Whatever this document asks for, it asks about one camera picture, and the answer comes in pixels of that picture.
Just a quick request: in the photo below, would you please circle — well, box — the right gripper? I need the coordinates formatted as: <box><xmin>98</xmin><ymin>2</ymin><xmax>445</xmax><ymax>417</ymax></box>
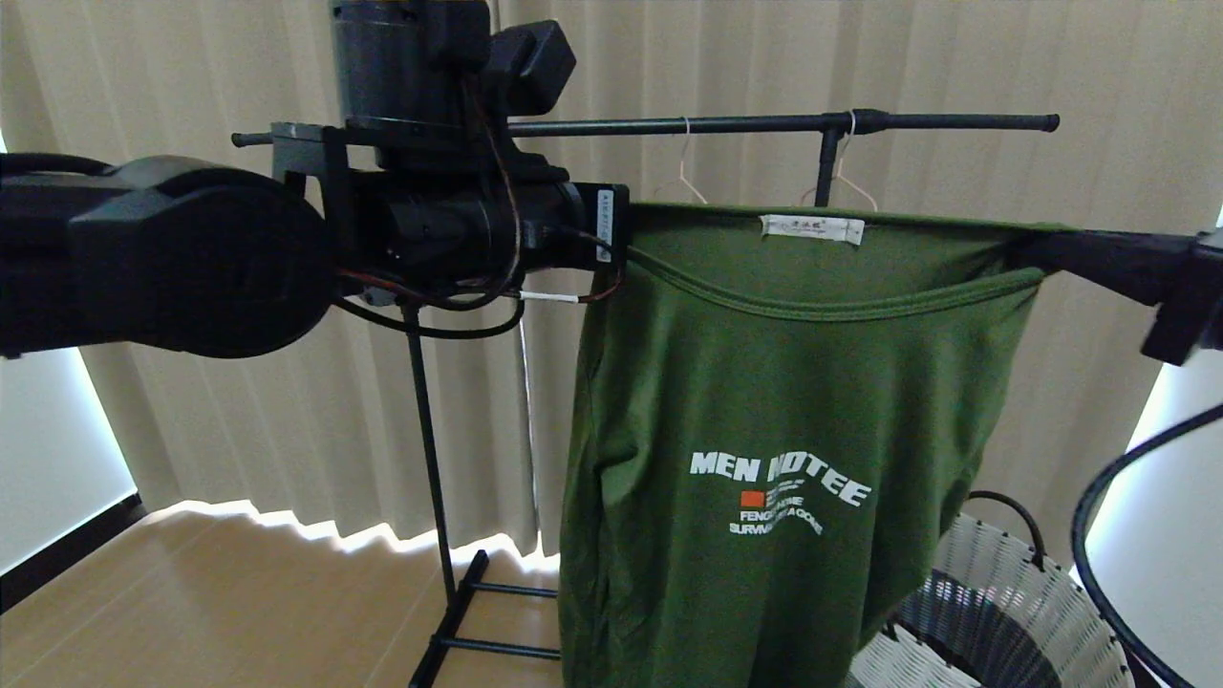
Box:
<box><xmin>1142</xmin><ymin>231</ymin><xmax>1223</xmax><ymax>366</ymax></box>

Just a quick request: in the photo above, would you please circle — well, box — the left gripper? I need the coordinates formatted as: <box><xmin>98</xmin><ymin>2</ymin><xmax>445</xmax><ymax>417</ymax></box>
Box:
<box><xmin>355</xmin><ymin>177</ymin><xmax>630</xmax><ymax>299</ymax></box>

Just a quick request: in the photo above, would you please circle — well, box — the green printed sleeveless shirt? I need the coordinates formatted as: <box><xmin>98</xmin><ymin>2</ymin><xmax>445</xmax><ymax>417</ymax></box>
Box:
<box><xmin>557</xmin><ymin>201</ymin><xmax>1073</xmax><ymax>688</ymax></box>

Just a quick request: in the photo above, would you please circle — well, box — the pink clothes hanger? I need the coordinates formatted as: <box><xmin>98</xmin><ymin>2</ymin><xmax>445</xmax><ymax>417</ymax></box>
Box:
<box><xmin>653</xmin><ymin>117</ymin><xmax>710</xmax><ymax>206</ymax></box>
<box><xmin>798</xmin><ymin>110</ymin><xmax>880</xmax><ymax>213</ymax></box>

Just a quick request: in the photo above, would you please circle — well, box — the black clothes rack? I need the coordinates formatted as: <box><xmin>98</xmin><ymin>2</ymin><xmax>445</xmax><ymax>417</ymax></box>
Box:
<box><xmin>231</xmin><ymin>108</ymin><xmax>1062</xmax><ymax>688</ymax></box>

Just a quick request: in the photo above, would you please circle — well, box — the white laundry basket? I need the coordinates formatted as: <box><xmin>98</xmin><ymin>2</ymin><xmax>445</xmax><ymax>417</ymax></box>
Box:
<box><xmin>846</xmin><ymin>490</ymin><xmax>1134</xmax><ymax>688</ymax></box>

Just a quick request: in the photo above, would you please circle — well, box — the beige curtain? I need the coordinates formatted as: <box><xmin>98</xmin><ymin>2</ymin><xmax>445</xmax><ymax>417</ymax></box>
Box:
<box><xmin>0</xmin><ymin>0</ymin><xmax>1223</xmax><ymax>557</ymax></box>

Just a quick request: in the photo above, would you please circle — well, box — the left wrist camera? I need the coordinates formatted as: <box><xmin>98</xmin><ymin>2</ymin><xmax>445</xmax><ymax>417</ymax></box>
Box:
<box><xmin>483</xmin><ymin>19</ymin><xmax>577</xmax><ymax>144</ymax></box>

